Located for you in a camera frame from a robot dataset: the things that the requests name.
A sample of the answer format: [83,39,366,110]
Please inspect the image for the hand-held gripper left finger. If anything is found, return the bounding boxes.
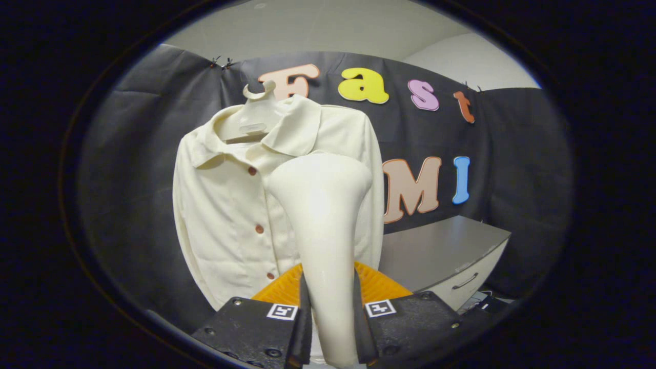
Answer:
[191,262,312,369]

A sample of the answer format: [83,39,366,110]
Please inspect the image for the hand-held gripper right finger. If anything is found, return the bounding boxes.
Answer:
[353,261,490,365]

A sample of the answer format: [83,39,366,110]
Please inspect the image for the white garment steamer head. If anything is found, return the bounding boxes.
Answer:
[267,152,373,367]

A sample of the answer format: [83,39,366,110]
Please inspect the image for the cream button-up shirt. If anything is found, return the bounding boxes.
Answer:
[173,95,385,311]

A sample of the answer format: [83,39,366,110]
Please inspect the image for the grey and white drawer cabinet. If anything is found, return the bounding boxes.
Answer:
[378,215,512,312]

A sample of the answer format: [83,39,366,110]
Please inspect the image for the cream plastic hanger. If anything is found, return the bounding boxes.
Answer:
[218,80,282,143]

